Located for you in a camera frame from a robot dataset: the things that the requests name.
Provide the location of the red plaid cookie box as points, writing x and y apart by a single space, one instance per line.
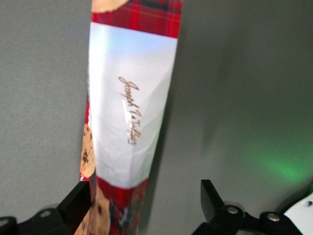
132 98

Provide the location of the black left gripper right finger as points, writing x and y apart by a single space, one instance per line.
212 203

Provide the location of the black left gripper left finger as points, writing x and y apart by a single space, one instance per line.
73 205

